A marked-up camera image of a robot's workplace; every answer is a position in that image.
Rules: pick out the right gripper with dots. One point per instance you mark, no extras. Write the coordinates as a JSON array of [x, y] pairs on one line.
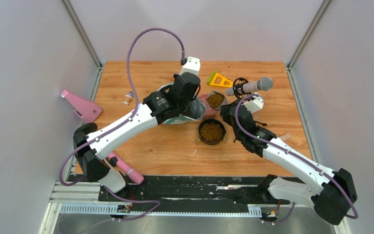
[[224, 113]]

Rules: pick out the silver metal scoop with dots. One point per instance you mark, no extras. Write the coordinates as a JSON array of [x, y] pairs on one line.
[[216, 100]]

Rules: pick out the green dog food bag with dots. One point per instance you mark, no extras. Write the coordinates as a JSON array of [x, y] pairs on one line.
[[177, 104]]

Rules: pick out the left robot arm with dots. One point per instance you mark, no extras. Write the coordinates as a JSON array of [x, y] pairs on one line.
[[92, 145]]

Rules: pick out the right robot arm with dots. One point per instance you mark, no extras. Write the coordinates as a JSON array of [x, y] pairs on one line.
[[330, 193]]

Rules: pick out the pink pet bowl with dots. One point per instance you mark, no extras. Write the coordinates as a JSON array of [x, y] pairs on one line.
[[209, 112]]

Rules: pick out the brown dog food kibble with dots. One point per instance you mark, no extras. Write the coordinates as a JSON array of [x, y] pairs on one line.
[[211, 131]]

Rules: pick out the black pet bowl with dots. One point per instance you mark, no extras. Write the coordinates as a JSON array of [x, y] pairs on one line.
[[211, 142]]

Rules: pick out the glitter silver microphone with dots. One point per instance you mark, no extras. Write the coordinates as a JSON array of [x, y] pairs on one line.
[[242, 86]]

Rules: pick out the small beige tape piece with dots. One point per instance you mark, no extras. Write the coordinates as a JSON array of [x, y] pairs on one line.
[[285, 137]]

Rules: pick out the yellow green triangular toy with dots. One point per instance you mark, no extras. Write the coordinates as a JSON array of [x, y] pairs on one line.
[[217, 80]]

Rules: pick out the small colourful figurine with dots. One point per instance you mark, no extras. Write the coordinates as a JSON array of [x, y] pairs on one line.
[[128, 98]]

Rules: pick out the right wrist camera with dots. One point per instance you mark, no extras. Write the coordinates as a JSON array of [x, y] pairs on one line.
[[254, 103]]

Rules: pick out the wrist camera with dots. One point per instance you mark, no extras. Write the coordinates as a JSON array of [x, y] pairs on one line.
[[192, 65], [254, 103]]

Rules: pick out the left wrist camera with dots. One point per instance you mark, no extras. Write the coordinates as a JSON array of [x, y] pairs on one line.
[[192, 65]]

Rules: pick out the black mounting rail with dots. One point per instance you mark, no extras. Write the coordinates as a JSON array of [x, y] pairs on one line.
[[200, 194]]

